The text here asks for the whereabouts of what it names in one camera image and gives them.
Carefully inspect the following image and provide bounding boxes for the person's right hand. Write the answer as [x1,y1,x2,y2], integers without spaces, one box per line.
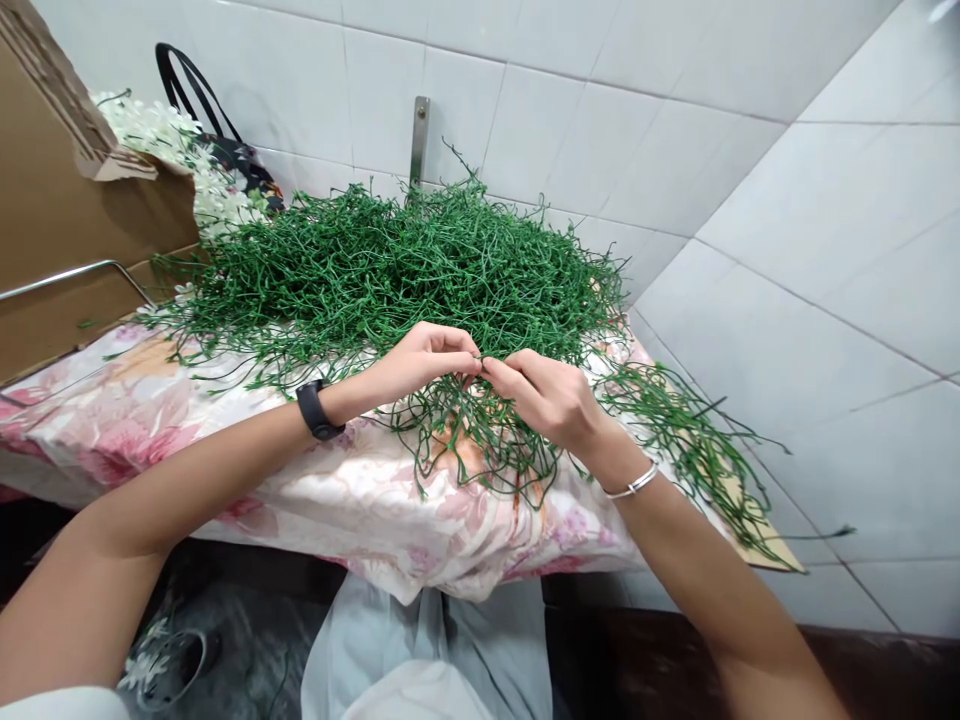
[482,348,625,465]

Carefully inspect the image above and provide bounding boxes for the person's left hand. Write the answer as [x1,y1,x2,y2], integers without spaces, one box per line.
[356,322,484,419]

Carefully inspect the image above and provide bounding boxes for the person's right index finger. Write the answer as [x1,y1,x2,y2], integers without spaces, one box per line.
[485,367,535,406]

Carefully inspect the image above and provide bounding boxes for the person's right fingers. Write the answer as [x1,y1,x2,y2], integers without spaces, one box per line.
[509,389,575,445]

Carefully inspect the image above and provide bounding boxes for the person's left thumb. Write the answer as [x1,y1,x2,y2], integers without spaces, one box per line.
[416,353,482,379]

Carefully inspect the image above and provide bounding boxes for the person's left index finger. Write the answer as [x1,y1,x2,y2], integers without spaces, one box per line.
[419,323,484,364]

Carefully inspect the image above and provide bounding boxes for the green branched plastic stem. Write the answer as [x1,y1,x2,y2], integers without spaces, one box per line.
[374,358,583,513]

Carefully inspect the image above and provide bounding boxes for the pile of green plastic stems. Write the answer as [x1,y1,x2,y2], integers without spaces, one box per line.
[134,138,635,395]

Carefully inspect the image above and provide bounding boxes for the loose bunch of green stems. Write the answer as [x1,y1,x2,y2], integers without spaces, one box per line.
[592,358,858,573]

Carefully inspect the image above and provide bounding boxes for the pink floral cloth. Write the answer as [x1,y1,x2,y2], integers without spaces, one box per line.
[0,299,740,607]

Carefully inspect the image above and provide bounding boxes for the brown cardboard sheet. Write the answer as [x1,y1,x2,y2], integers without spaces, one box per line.
[712,457,810,576]

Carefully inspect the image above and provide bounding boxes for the person's body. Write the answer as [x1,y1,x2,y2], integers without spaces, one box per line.
[299,571,558,720]

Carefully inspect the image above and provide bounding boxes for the black floral handbag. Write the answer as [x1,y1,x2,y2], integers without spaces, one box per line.
[154,41,288,220]

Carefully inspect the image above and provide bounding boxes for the bunch of white artificial flowers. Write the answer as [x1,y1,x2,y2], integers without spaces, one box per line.
[89,88,275,241]

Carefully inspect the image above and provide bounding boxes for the brown cardboard box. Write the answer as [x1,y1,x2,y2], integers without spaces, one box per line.
[0,0,211,388]

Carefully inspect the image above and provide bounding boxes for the metal wall bracket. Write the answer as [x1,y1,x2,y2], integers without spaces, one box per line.
[410,95,433,187]

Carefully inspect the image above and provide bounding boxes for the metal rail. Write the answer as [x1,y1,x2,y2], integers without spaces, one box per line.
[0,259,160,313]

